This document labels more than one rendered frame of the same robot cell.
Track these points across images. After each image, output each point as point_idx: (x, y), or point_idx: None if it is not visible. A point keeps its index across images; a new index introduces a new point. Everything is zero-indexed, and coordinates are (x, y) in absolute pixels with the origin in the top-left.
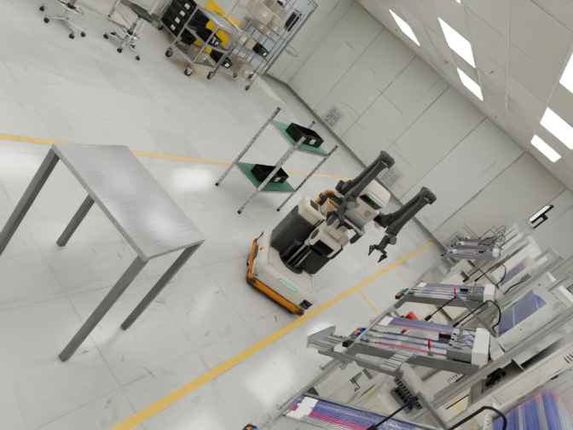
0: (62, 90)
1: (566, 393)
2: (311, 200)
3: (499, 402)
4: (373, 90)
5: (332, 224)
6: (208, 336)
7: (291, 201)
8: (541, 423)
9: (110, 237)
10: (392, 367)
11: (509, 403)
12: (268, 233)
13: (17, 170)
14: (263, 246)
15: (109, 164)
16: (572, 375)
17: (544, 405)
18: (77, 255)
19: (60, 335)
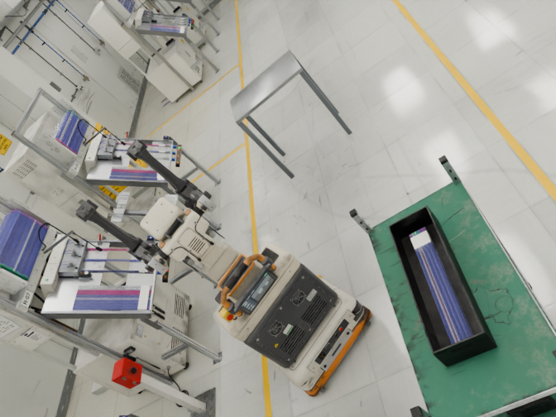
0: None
1: (47, 144)
2: (276, 257)
3: None
4: None
5: (219, 245)
6: (275, 231)
7: None
8: (65, 129)
9: (360, 155)
10: (122, 194)
11: (69, 150)
12: (340, 294)
13: (414, 91)
14: (318, 275)
15: (281, 69)
16: (45, 137)
17: (61, 132)
18: (342, 142)
19: (294, 150)
